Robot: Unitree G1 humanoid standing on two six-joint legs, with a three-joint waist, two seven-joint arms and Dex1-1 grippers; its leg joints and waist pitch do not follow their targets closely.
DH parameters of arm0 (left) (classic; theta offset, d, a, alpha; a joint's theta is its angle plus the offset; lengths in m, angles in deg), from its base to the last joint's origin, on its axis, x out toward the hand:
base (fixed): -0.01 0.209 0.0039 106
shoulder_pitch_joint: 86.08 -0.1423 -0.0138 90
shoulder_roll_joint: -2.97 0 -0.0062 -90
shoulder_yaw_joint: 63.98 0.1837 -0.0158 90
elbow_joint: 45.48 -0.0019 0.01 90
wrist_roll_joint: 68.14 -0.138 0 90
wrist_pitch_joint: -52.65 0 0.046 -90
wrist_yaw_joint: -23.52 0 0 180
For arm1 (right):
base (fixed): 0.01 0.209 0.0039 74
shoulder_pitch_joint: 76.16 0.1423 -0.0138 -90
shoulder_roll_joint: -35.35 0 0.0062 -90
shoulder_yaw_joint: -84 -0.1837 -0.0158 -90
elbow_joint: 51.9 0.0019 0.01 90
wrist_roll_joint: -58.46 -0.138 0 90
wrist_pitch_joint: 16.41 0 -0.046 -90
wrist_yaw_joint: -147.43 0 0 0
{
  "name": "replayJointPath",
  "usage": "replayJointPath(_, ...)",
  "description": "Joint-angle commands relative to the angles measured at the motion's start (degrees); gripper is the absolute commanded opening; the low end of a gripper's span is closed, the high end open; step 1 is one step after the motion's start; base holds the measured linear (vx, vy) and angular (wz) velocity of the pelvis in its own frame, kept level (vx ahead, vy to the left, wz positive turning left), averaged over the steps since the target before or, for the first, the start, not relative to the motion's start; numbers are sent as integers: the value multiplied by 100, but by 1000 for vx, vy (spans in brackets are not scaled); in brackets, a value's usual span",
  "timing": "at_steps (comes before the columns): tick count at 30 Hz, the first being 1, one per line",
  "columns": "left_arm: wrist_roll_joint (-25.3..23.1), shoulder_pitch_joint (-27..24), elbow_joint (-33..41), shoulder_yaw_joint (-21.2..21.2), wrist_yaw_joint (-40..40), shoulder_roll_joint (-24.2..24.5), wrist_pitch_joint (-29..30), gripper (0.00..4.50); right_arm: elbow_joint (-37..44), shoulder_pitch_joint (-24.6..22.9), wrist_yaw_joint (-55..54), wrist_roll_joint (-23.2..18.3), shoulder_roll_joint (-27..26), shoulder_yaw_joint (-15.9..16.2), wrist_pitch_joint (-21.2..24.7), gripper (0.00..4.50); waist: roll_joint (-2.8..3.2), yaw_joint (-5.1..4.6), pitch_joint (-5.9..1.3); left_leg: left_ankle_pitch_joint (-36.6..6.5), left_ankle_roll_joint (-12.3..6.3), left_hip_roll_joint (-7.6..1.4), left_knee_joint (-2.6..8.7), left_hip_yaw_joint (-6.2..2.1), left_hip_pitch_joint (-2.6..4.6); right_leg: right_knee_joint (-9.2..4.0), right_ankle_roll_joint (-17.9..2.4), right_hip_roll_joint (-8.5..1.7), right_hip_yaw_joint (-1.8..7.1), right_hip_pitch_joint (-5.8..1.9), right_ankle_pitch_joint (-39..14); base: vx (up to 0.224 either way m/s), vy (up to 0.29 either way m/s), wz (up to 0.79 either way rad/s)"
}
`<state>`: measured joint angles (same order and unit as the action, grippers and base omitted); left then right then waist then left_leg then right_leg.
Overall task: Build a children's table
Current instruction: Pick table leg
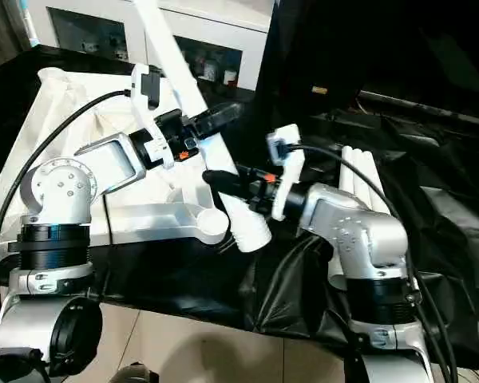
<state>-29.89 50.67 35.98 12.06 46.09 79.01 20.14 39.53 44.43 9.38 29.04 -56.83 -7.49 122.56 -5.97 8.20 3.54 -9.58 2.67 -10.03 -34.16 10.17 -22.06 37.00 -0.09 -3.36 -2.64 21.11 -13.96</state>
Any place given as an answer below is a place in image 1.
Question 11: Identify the white plastic table leg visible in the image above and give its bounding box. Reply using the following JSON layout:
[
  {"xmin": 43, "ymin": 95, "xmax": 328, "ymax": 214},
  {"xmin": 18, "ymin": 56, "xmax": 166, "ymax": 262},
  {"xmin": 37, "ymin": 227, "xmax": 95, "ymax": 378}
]
[
  {"xmin": 350, "ymin": 148, "xmax": 370, "ymax": 204},
  {"xmin": 358, "ymin": 150, "xmax": 384, "ymax": 212},
  {"xmin": 132, "ymin": 0, "xmax": 273, "ymax": 254},
  {"xmin": 327, "ymin": 145, "xmax": 356, "ymax": 289}
]

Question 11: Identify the white plastic table top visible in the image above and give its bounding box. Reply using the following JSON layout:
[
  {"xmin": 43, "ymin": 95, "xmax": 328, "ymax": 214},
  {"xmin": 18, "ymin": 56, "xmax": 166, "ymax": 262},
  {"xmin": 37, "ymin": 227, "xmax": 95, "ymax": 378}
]
[{"xmin": 0, "ymin": 66, "xmax": 232, "ymax": 276}]

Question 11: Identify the white cabinet with glass doors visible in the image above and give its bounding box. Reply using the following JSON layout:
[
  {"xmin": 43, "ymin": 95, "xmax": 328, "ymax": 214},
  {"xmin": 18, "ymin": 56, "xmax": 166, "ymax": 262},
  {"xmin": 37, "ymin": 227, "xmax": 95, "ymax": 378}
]
[{"xmin": 23, "ymin": 0, "xmax": 275, "ymax": 91}]

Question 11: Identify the black table mat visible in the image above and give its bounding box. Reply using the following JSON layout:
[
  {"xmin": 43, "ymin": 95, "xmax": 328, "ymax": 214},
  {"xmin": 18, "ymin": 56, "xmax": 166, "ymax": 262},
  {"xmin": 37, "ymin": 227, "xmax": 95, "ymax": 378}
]
[{"xmin": 0, "ymin": 43, "xmax": 479, "ymax": 360}]

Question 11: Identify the long dark metal rod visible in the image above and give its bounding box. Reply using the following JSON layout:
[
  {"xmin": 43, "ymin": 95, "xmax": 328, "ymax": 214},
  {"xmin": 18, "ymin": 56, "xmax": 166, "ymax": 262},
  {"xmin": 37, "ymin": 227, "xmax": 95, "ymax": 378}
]
[{"xmin": 358, "ymin": 90, "xmax": 479, "ymax": 124}]

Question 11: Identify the blue white patterned pole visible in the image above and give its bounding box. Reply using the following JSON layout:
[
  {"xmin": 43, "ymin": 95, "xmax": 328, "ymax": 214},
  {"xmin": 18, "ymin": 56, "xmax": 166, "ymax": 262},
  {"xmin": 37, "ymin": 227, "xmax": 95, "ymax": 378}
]
[{"xmin": 23, "ymin": 0, "xmax": 39, "ymax": 47}]

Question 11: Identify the grey curtain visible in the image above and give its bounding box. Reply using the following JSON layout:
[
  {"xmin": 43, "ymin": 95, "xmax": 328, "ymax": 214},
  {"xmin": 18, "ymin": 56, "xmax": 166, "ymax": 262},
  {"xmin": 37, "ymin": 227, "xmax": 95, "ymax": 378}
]
[{"xmin": 0, "ymin": 0, "xmax": 29, "ymax": 75}]

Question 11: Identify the grey robot foot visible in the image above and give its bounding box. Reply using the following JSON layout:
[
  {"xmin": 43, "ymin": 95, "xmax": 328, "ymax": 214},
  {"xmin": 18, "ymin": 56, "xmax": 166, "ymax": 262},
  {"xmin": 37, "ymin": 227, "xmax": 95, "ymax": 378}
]
[{"xmin": 115, "ymin": 361, "xmax": 160, "ymax": 383}]

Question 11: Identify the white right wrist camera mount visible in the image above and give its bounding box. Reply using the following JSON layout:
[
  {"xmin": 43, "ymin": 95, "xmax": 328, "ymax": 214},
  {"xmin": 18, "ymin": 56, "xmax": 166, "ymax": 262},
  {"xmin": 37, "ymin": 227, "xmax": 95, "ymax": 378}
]
[{"xmin": 265, "ymin": 124, "xmax": 304, "ymax": 223}]

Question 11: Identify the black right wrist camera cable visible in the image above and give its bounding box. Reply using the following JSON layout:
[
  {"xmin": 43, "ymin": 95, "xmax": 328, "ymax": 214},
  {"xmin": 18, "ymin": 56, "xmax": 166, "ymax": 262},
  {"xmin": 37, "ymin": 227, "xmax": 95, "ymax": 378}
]
[{"xmin": 281, "ymin": 144, "xmax": 460, "ymax": 383}]

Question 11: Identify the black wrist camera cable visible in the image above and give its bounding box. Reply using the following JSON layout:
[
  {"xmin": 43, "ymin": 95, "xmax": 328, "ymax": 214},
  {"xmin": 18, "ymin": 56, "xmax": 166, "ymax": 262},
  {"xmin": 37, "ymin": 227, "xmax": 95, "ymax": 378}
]
[
  {"xmin": 281, "ymin": 144, "xmax": 460, "ymax": 383},
  {"xmin": 0, "ymin": 90, "xmax": 133, "ymax": 320}
]

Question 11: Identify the black left wrist camera cable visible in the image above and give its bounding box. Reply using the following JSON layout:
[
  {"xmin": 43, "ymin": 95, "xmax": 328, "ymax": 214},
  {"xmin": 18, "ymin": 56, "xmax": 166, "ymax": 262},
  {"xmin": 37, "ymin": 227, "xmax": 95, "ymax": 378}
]
[{"xmin": 0, "ymin": 90, "xmax": 133, "ymax": 320}]

